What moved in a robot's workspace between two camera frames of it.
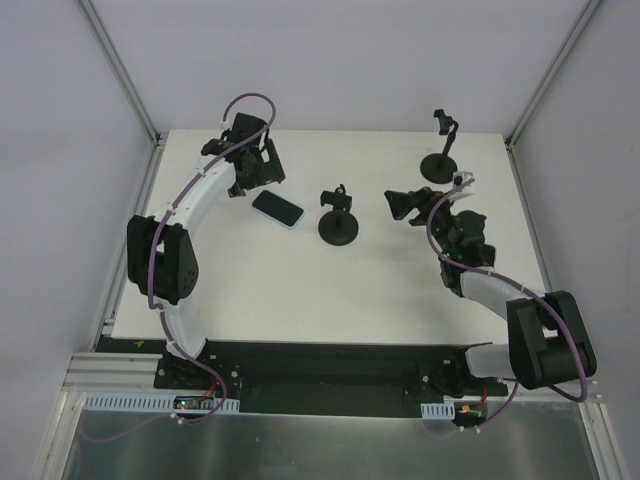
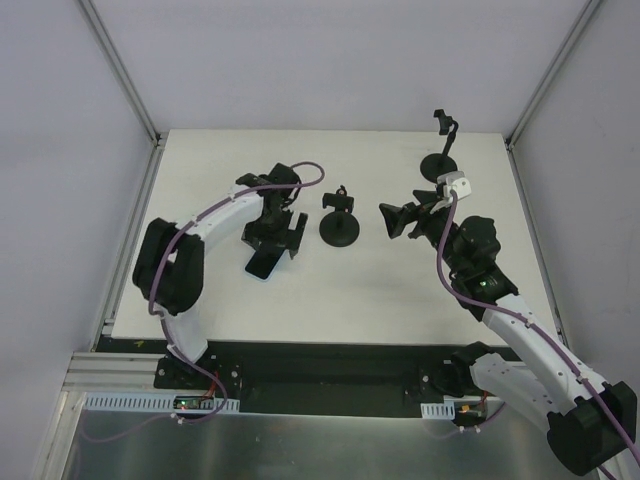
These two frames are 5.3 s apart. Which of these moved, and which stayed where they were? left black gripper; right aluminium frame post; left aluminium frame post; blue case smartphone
Moved: blue case smartphone; left black gripper
Stayed: left aluminium frame post; right aluminium frame post
